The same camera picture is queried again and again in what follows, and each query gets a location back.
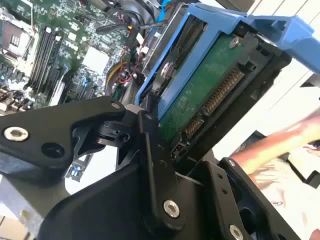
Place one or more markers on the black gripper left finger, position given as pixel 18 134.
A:
pixel 50 125

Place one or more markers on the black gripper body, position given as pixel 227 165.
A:
pixel 105 212

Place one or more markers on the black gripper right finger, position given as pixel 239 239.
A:
pixel 217 183

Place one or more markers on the hard disk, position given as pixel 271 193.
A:
pixel 200 87

